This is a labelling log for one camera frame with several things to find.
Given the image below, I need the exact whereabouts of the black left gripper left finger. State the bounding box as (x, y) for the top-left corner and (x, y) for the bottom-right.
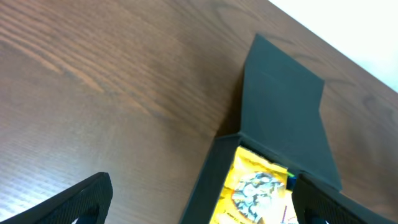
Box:
(1, 172), (113, 224)

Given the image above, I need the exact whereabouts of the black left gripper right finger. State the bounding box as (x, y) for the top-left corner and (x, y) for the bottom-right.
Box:
(292, 174), (394, 224)

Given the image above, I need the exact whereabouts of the yellow Hacks candy bag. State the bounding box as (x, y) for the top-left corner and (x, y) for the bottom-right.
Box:
(210, 146), (298, 224)

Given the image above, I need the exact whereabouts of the dark green box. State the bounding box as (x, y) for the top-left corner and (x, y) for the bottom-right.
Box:
(180, 34), (342, 223)

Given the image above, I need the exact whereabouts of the blue Oreo cookie pack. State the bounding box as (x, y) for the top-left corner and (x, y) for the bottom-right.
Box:
(286, 177), (297, 191)

